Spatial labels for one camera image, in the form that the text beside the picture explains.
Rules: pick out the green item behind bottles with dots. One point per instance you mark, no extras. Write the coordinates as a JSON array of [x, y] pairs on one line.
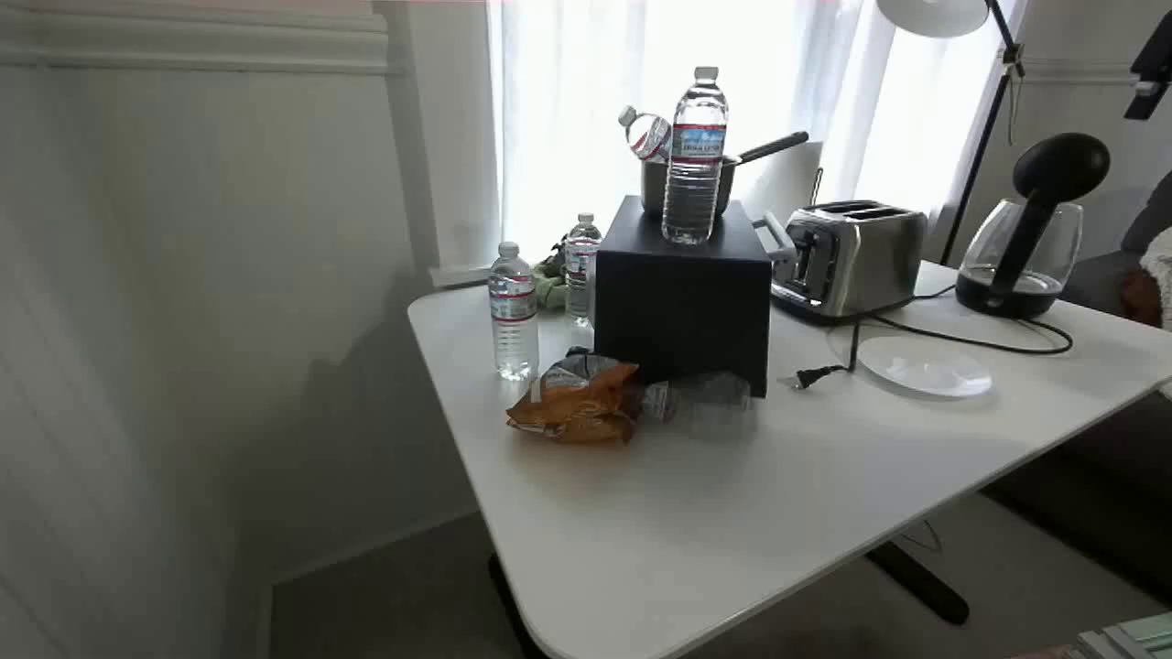
[[551, 282]]

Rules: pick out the white plate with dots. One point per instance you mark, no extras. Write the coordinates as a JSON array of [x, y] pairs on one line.
[[926, 369]]

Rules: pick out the orange snack bag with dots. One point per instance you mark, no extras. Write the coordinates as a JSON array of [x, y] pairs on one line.
[[580, 395]]

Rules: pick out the dark saucepan with handle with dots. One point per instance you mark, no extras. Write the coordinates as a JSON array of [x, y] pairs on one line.
[[655, 175]]

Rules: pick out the crumpled clear plastic wrap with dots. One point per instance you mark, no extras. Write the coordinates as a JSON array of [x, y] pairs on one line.
[[696, 402]]

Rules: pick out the white floor lamp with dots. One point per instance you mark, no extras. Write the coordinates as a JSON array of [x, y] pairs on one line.
[[983, 59]]

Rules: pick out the black box stand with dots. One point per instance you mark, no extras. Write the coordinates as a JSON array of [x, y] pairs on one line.
[[683, 309]]

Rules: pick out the water bottle behind box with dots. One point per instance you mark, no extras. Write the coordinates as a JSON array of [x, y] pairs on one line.
[[580, 260]]

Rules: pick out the tall water bottle on box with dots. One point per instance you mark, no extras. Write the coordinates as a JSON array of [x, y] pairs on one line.
[[695, 171]]

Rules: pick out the silver toaster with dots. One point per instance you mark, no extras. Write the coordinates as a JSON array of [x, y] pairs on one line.
[[837, 260]]

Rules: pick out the water bottle in pot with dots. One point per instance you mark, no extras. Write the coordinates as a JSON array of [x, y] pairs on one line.
[[648, 133]]

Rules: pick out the water bottle at table left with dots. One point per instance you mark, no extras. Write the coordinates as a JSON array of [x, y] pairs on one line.
[[515, 316]]

